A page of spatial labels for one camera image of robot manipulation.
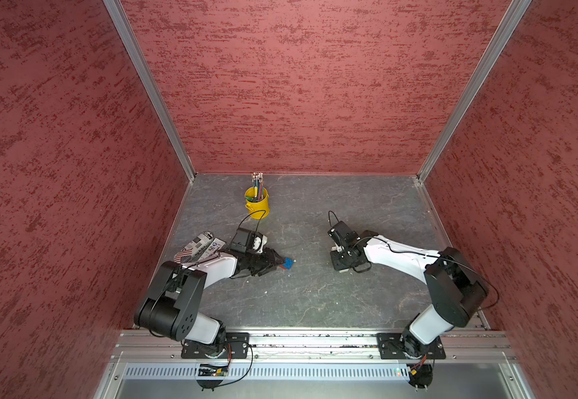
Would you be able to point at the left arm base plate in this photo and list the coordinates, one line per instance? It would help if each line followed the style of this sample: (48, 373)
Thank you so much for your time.
(233, 346)

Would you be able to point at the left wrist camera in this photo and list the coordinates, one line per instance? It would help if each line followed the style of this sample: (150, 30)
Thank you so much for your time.
(246, 241)

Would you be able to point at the aluminium front rail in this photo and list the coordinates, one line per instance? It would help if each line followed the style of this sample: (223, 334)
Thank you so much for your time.
(472, 346)

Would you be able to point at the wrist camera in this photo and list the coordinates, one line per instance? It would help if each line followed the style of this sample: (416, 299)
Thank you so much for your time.
(246, 241)
(342, 235)

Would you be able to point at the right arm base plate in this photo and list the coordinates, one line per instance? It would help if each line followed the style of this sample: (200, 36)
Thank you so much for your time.
(392, 346)

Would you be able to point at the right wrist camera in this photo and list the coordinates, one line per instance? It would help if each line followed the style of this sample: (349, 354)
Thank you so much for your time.
(342, 235)

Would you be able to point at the coloured pencils bundle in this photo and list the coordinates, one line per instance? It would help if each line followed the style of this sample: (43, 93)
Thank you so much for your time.
(257, 183)

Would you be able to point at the dark blue small lego brick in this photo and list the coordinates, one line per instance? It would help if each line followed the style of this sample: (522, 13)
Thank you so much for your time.
(287, 264)

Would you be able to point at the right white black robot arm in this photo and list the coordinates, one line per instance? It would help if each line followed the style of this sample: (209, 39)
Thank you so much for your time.
(456, 290)

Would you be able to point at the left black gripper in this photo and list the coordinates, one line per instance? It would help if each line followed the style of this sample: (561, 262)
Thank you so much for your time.
(269, 261)

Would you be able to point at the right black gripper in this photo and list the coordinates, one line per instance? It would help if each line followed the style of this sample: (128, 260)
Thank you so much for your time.
(338, 265)

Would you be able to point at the yellow pencil cup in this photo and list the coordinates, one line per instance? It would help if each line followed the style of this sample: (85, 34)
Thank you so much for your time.
(258, 208)

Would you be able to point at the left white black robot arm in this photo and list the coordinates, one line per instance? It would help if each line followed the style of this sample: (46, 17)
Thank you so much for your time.
(171, 306)

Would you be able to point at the flag patterned pouch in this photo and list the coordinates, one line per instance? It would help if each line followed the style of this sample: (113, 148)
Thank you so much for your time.
(205, 245)

